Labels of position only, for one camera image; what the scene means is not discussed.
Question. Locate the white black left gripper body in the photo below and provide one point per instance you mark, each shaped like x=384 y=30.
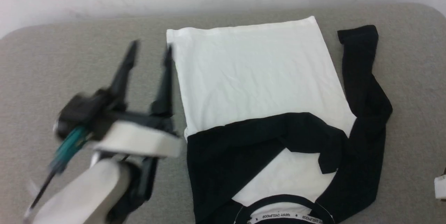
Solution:
x=139 y=140

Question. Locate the white black long-sleeve shirt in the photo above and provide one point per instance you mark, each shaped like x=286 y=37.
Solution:
x=251 y=70

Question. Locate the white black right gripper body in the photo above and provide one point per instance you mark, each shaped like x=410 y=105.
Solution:
x=440 y=187

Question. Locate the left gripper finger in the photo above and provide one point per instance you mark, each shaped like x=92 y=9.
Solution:
x=164 y=98
x=122 y=84

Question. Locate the grey fabric sofa cushion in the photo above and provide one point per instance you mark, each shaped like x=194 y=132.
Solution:
x=87 y=43

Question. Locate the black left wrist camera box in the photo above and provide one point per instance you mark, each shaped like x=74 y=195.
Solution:
x=83 y=112

